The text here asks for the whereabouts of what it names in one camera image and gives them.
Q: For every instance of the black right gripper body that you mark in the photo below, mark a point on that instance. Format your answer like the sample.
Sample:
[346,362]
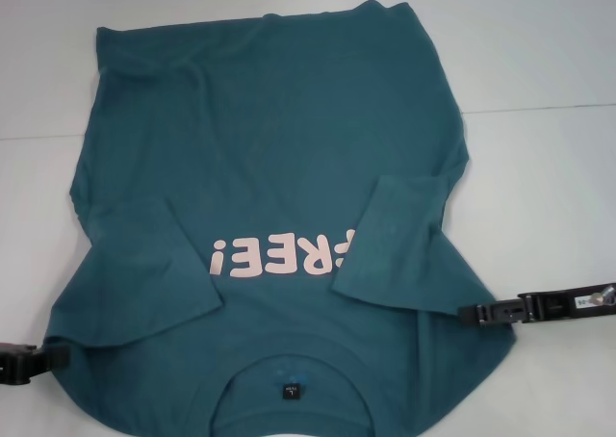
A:
[558,304]

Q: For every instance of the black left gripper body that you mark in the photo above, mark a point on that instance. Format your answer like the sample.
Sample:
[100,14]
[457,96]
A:
[9,365]

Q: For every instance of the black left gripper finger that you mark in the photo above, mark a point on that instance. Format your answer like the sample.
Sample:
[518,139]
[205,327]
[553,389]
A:
[53,358]

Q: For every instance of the teal T-shirt with pink print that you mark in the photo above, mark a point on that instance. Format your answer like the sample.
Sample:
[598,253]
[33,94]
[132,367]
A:
[289,143]

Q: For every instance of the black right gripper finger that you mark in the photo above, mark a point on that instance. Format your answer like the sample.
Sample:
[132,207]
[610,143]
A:
[495,311]

